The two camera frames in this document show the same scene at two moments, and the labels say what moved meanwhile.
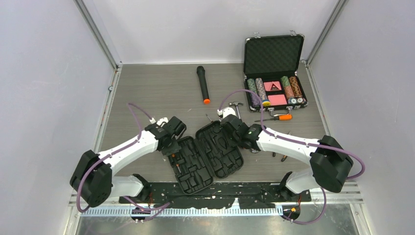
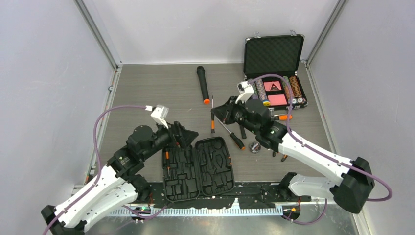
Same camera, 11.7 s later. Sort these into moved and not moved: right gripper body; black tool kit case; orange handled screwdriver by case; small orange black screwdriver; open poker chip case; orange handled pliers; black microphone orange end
Moved: small orange black screwdriver; black tool kit case; right gripper body
Not moved: open poker chip case; black microphone orange end; orange handled screwdriver by case; orange handled pliers
